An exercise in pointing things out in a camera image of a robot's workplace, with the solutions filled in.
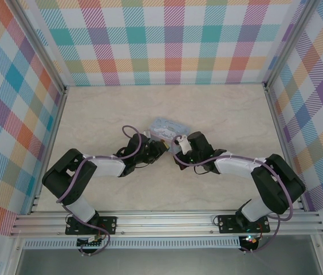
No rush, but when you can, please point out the aluminium frame corner post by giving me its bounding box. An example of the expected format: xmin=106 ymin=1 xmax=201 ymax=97
xmin=263 ymin=0 xmax=320 ymax=89
xmin=11 ymin=0 xmax=68 ymax=94

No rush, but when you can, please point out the aluminium frame side rail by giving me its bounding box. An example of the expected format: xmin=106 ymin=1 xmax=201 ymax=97
xmin=263 ymin=82 xmax=308 ymax=214
xmin=28 ymin=85 xmax=70 ymax=215

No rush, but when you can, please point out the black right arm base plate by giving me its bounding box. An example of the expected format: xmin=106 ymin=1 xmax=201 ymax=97
xmin=216 ymin=214 xmax=271 ymax=234

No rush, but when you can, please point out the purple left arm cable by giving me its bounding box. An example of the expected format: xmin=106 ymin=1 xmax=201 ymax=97
xmin=56 ymin=125 xmax=144 ymax=257

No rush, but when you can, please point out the long aluminium mounting rail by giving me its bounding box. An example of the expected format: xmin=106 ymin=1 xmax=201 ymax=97
xmin=9 ymin=210 xmax=323 ymax=238

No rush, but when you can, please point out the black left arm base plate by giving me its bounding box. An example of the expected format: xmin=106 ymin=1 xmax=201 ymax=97
xmin=65 ymin=216 xmax=119 ymax=235

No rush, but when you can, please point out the white slotted cable duct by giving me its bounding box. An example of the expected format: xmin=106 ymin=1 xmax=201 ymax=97
xmin=23 ymin=236 xmax=242 ymax=249

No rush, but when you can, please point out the grey metal panel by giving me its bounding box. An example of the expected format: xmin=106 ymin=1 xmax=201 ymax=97
xmin=15 ymin=246 xmax=322 ymax=275

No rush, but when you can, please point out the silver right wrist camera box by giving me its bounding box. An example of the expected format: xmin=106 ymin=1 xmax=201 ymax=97
xmin=177 ymin=133 xmax=191 ymax=153

